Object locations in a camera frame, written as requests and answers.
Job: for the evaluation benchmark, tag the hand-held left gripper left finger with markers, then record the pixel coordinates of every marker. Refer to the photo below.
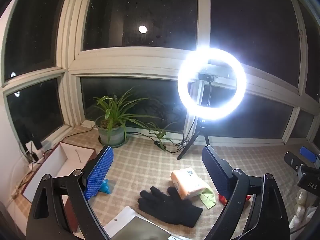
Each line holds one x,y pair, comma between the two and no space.
96,172

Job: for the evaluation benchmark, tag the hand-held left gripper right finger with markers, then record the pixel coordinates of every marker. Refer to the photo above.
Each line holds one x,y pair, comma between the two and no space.
217,172

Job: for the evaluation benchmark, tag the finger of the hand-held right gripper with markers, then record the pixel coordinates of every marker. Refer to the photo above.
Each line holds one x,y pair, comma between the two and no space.
310,156
291,160

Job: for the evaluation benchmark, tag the blue silicone funnel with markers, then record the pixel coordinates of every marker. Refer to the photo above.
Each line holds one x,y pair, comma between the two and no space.
105,187

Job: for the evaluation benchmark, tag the light green cloth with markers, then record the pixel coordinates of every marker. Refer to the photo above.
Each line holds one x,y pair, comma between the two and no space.
208,200

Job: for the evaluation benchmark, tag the printed tissue pack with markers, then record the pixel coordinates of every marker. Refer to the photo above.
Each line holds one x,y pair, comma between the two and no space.
187,182

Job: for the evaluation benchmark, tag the red cardboard box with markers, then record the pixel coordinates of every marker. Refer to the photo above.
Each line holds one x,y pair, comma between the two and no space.
50,170

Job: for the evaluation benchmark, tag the black knit glove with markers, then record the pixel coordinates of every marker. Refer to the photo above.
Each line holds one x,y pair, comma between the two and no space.
165,207

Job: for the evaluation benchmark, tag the silver plastic packet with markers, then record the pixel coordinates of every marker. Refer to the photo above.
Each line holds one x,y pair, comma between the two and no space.
145,230

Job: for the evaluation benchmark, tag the small red object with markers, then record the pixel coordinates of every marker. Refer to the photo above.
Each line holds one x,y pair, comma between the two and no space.
222,198

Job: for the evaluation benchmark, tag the grey-green pot saucer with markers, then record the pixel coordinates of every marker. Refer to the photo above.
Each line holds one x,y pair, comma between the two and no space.
117,145

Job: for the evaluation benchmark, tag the black tripod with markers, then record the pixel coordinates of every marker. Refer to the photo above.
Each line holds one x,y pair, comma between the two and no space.
187,147

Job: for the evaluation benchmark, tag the grey-green flower pot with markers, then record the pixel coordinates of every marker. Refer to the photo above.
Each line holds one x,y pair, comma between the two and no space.
112,135

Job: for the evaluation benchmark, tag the white power strip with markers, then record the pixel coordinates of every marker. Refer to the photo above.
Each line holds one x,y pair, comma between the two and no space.
32,155

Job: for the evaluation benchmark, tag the green spider plant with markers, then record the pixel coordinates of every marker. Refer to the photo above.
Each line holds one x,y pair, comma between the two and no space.
110,107

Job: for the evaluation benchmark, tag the black phone clamp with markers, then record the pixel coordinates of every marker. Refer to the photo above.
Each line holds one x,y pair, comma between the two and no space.
206,77

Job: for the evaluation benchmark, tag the white window frame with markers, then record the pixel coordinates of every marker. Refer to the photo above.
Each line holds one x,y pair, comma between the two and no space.
125,57

